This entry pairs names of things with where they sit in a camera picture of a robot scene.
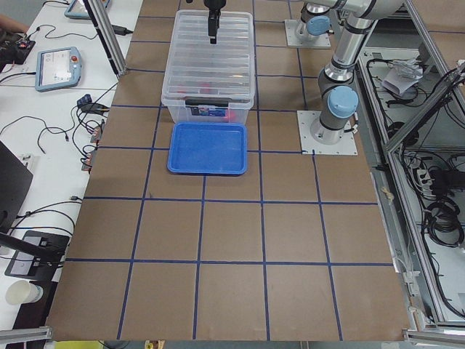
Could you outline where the aluminium frame post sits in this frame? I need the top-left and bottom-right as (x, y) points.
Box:
(84, 0), (127, 77)

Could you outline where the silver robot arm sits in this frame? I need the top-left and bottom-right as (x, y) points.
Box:
(295, 1), (346, 41)
(297, 0), (403, 145)

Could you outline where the blue plastic tray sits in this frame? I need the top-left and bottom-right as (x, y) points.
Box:
(167, 121), (248, 176)

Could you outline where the person in black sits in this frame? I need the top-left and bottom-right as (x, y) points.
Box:
(1, 15), (31, 70)

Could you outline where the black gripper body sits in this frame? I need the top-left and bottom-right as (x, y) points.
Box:
(203, 0), (226, 13)

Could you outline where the white paper cup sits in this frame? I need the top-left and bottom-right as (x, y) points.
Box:
(5, 280), (44, 305)

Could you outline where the clear plastic box lid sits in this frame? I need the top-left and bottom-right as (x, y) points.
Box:
(161, 9), (255, 103)

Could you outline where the blue teach pendant near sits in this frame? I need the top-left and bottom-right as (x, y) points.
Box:
(35, 47), (82, 92)

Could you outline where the black power adapter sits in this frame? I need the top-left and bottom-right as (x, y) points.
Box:
(112, 25), (133, 36)

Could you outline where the blue teach pendant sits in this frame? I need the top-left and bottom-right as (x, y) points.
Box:
(35, 47), (82, 92)
(64, 0), (113, 20)

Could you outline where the blue teach pendant far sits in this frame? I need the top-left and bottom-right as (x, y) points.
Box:
(64, 0), (113, 20)

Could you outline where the red block under lid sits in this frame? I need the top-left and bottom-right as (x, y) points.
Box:
(177, 82), (219, 95)

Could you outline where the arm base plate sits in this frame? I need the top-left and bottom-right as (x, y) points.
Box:
(284, 20), (331, 49)
(297, 111), (358, 156)

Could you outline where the clear plastic storage box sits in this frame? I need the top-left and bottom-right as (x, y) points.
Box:
(161, 9), (256, 124)

